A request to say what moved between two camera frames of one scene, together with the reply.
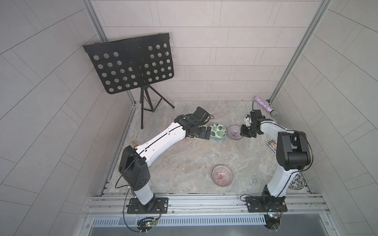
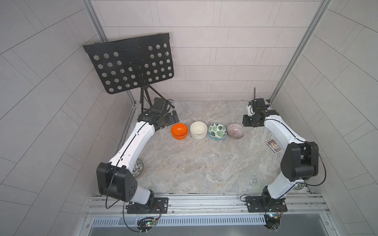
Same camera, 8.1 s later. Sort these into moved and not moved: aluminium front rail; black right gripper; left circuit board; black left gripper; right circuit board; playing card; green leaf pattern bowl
Moved: black right gripper; black left gripper
Not moved: playing card; left circuit board; right circuit board; green leaf pattern bowl; aluminium front rail
